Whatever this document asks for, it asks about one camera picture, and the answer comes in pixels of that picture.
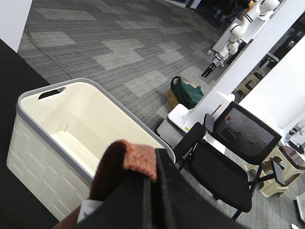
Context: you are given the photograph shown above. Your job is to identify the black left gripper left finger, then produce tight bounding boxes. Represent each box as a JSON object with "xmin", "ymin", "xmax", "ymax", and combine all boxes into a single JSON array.
[{"xmin": 75, "ymin": 171, "xmax": 153, "ymax": 229}]

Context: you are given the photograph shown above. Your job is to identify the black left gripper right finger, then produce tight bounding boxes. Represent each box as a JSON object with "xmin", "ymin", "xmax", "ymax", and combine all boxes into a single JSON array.
[{"xmin": 152, "ymin": 149, "xmax": 245, "ymax": 229}]

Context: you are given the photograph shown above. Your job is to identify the brown microfibre towel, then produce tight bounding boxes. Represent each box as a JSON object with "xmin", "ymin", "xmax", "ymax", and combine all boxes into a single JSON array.
[{"xmin": 54, "ymin": 139, "xmax": 157, "ymax": 229}]

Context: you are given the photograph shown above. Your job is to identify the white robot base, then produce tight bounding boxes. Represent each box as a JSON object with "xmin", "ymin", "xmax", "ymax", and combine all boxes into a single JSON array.
[{"xmin": 156, "ymin": 91, "xmax": 235, "ymax": 148}]

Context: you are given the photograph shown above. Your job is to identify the black mesh office chair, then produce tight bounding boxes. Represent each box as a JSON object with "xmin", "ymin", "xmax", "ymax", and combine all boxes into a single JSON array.
[{"xmin": 173, "ymin": 102, "xmax": 281, "ymax": 220}]

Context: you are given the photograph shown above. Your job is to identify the white plastic storage bin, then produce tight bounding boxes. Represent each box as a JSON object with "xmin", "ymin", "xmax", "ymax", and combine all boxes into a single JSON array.
[{"xmin": 7, "ymin": 78, "xmax": 175, "ymax": 220}]

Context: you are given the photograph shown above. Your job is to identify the beige plastic stool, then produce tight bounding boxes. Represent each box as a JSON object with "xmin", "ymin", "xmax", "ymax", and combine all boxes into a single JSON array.
[{"xmin": 260, "ymin": 146, "xmax": 305, "ymax": 198}]

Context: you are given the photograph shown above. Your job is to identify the black table cloth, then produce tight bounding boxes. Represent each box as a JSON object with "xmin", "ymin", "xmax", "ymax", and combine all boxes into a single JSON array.
[{"xmin": 0, "ymin": 41, "xmax": 58, "ymax": 229}]

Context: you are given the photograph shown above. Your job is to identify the cardboard box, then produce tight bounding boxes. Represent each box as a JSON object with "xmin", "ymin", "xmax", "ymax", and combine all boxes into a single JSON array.
[{"xmin": 166, "ymin": 81, "xmax": 196, "ymax": 109}]

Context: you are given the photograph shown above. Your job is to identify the green bag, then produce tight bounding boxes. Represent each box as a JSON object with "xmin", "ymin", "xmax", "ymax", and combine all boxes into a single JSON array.
[{"xmin": 171, "ymin": 76, "xmax": 204, "ymax": 109}]

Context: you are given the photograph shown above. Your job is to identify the white humanoid robot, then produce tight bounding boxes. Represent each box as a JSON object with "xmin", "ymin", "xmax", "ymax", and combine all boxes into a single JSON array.
[{"xmin": 201, "ymin": 0, "xmax": 280, "ymax": 78}]

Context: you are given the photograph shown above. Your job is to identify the grey floor cable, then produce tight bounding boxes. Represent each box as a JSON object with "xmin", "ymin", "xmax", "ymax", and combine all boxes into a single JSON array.
[{"xmin": 25, "ymin": 25, "xmax": 75, "ymax": 80}]

